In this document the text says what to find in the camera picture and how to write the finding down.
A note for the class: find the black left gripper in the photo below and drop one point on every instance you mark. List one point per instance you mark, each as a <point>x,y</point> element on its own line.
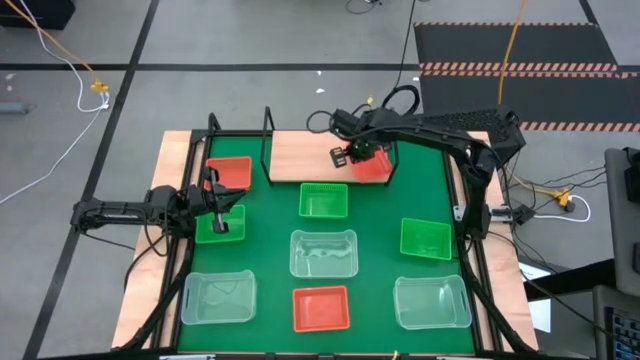
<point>200,202</point>

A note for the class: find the clear plastic bin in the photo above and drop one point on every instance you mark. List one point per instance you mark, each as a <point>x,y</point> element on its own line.
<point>432,302</point>
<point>324,255</point>
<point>219,299</point>

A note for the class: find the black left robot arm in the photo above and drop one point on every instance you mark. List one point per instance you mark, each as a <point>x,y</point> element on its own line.
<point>120,210</point>

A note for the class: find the black box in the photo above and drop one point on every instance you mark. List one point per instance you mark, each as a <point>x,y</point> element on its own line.
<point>35,12</point>

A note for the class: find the grey cabinet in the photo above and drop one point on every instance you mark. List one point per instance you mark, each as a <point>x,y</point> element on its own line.
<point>617,225</point>

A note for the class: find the orange plastic basket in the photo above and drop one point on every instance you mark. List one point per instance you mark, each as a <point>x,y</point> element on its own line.
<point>235,175</point>
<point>372,171</point>
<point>321,310</point>

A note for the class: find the grey floor object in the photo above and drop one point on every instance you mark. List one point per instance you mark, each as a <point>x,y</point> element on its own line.
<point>11,108</point>

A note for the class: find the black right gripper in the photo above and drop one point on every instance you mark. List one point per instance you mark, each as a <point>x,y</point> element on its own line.
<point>361,150</point>

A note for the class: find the wooden shelf with black frame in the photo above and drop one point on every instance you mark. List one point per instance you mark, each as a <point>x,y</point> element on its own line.
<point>305,157</point>

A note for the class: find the green plastic basket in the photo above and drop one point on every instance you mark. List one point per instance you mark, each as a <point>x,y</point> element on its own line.
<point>426,240</point>
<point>323,201</point>
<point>205,230</point>

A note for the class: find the green table mat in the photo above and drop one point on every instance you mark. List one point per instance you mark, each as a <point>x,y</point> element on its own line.
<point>380,280</point>

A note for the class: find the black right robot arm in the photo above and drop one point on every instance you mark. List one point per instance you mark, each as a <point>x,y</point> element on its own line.
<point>440,132</point>

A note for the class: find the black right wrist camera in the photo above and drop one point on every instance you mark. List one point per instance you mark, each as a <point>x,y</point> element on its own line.
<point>344,122</point>

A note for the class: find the yellow power plug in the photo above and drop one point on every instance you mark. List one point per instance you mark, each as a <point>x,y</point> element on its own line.
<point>562,197</point>

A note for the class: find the grey device with keys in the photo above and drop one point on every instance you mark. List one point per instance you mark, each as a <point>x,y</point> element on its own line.
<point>625,335</point>

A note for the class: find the black hazard-striped floor mat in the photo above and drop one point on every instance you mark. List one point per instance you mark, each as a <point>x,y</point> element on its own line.
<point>550,45</point>

